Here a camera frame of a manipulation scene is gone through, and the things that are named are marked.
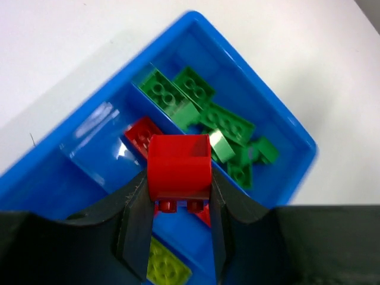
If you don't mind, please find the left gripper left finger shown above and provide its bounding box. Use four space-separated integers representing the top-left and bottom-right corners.
1 171 154 284

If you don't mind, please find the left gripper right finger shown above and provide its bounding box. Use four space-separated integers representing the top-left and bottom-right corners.
210 170 379 284

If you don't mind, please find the long lime lego brick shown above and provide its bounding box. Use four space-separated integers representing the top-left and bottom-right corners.
147 237 192 285

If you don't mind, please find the small green lego brick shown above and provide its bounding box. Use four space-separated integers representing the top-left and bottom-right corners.
252 137 279 164

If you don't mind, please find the pale green lego brick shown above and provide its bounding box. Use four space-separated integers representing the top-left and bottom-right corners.
208 129 235 163

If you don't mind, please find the red yellow green lego stack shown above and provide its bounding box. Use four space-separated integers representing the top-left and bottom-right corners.
147 135 212 213

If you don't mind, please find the dark green lego brick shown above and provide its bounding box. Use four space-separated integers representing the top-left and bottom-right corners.
138 69 200 132

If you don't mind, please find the red lego brick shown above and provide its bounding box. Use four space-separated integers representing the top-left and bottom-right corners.
195 204 211 227
124 116 163 159

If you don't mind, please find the long green lego brick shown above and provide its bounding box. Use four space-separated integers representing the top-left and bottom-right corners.
173 66 215 110

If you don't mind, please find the rounded green lego brick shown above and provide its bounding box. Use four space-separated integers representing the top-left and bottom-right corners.
227 145 253 191

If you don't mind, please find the blue divided plastic bin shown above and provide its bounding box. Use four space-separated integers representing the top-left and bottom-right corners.
1 11 316 284

